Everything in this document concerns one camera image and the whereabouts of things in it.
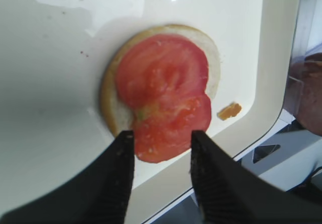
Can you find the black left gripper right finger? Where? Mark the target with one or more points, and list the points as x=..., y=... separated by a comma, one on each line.
x=228, y=193

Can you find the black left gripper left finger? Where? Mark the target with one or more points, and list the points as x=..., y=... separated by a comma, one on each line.
x=98, y=194

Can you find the red tomato slice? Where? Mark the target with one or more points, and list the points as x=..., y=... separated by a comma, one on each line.
x=166, y=133
x=164, y=65

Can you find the brown meat patty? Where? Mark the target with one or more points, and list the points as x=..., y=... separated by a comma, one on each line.
x=309, y=109

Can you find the bottom bun slice on tray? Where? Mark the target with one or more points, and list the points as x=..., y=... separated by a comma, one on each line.
x=117, y=115

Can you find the small orange food crumb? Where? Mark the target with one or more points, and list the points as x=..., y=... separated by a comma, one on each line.
x=229, y=111

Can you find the right clear acrylic divider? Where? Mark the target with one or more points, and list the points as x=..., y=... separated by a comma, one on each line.
x=301, y=48

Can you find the white serving tray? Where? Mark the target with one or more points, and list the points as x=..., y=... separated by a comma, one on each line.
x=74, y=73

